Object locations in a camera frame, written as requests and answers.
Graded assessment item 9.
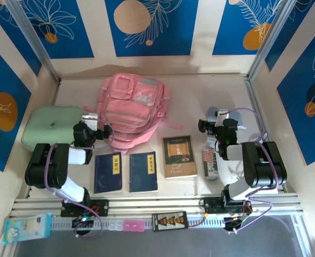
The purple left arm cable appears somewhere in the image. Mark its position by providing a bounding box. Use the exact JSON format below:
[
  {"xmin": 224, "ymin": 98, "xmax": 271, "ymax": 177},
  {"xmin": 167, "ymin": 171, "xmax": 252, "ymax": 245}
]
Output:
[{"xmin": 45, "ymin": 117, "xmax": 115, "ymax": 239}]

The pink plastic clip box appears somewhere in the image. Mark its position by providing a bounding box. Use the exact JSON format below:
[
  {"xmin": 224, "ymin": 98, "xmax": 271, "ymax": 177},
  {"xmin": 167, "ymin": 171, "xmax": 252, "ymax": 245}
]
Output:
[{"xmin": 122, "ymin": 219, "xmax": 145, "ymax": 232}]

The aluminium frame post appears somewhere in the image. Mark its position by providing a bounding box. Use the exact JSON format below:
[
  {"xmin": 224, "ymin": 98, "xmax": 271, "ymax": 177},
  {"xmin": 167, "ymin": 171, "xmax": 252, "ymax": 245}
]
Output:
[
  {"xmin": 6, "ymin": 0, "xmax": 61, "ymax": 82},
  {"xmin": 247, "ymin": 0, "xmax": 295, "ymax": 81}
]

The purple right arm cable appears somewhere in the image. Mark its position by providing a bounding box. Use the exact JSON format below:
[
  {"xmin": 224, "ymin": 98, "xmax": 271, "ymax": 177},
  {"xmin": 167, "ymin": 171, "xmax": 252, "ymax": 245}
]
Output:
[{"xmin": 221, "ymin": 107, "xmax": 280, "ymax": 235}]

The blue wet wipes packet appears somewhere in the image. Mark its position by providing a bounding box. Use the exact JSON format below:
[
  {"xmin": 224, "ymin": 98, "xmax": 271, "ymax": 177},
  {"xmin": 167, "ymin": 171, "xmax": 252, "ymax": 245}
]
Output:
[{"xmin": 2, "ymin": 213, "xmax": 53, "ymax": 246}]

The flag print pencil case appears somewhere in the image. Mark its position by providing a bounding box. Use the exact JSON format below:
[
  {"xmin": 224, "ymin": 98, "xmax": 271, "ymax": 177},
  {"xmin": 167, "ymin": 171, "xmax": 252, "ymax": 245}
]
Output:
[{"xmin": 201, "ymin": 135, "xmax": 220, "ymax": 182}]

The pink backpack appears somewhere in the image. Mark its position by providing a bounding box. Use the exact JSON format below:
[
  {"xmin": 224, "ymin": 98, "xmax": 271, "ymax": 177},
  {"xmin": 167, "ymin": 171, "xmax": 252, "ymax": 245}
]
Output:
[{"xmin": 82, "ymin": 72, "xmax": 184, "ymax": 155}]

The orange power wire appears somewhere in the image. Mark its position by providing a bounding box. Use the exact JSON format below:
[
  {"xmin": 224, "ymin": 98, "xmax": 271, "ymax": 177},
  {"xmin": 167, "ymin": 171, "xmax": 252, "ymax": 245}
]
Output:
[{"xmin": 187, "ymin": 213, "xmax": 209, "ymax": 228}]

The black charging board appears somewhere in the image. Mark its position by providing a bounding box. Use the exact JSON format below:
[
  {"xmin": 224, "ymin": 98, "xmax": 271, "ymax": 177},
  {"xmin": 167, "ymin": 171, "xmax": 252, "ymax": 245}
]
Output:
[{"xmin": 151, "ymin": 210, "xmax": 189, "ymax": 232}]

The black controller board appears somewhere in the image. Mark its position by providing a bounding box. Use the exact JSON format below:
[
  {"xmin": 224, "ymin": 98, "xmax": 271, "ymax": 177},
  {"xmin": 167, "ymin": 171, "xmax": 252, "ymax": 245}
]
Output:
[
  {"xmin": 71, "ymin": 216, "xmax": 95, "ymax": 229},
  {"xmin": 223, "ymin": 216, "xmax": 246, "ymax": 231}
]

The dark blue book pale label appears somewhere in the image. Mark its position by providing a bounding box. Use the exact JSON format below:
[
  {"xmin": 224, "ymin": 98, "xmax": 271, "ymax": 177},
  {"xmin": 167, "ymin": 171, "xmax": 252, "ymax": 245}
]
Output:
[{"xmin": 129, "ymin": 151, "xmax": 159, "ymax": 193}]

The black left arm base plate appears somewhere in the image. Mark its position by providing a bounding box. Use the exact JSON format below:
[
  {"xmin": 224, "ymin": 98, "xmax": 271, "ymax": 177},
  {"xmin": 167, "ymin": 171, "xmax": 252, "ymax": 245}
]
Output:
[{"xmin": 60, "ymin": 199, "xmax": 110, "ymax": 217}]

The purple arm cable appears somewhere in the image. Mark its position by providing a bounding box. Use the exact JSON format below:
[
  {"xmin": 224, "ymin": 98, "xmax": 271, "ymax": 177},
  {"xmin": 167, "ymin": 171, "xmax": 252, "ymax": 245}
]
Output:
[
  {"xmin": 221, "ymin": 107, "xmax": 280, "ymax": 235},
  {"xmin": 45, "ymin": 117, "xmax": 115, "ymax": 239}
]

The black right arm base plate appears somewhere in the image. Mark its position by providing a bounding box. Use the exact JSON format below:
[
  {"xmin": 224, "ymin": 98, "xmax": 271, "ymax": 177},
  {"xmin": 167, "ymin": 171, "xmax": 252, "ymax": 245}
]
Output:
[{"xmin": 202, "ymin": 197, "xmax": 252, "ymax": 215}]

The dark blue book yellow label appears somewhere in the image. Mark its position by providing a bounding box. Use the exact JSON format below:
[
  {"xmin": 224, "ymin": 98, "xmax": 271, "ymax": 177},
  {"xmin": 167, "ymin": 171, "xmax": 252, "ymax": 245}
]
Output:
[{"xmin": 93, "ymin": 152, "xmax": 123, "ymax": 195}]

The mint green fabric case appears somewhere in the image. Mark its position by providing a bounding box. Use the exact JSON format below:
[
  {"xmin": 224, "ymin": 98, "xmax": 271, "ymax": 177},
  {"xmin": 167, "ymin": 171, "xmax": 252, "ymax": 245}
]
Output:
[{"xmin": 21, "ymin": 105, "xmax": 84, "ymax": 156}]

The aluminium side rail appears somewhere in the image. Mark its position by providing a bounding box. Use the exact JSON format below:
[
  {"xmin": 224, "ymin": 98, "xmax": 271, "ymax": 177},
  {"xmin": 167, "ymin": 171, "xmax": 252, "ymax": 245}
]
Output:
[
  {"xmin": 244, "ymin": 76, "xmax": 287, "ymax": 195},
  {"xmin": 25, "ymin": 79, "xmax": 62, "ymax": 199}
]

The white slotted cable duct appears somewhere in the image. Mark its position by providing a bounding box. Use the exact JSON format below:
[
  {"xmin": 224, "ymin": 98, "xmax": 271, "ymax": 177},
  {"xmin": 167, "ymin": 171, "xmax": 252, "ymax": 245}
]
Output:
[{"xmin": 50, "ymin": 216, "xmax": 226, "ymax": 231}]

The brown paperback book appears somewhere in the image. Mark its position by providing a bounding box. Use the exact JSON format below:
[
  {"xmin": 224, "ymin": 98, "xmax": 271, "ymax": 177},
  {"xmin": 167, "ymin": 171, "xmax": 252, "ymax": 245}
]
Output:
[{"xmin": 161, "ymin": 135, "xmax": 198, "ymax": 179}]

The clear plastic clip box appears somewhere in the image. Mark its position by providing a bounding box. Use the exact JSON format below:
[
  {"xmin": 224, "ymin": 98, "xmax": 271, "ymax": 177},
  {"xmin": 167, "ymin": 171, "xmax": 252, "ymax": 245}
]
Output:
[{"xmin": 108, "ymin": 220, "xmax": 124, "ymax": 231}]

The aluminium mounting rail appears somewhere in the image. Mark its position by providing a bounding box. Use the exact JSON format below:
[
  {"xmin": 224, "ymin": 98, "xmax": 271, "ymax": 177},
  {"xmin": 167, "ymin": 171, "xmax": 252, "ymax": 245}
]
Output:
[{"xmin": 10, "ymin": 196, "xmax": 304, "ymax": 218}]

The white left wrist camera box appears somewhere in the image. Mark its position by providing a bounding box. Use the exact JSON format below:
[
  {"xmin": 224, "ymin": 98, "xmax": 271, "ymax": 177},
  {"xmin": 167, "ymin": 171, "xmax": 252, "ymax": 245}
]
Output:
[{"xmin": 81, "ymin": 114, "xmax": 98, "ymax": 130}]

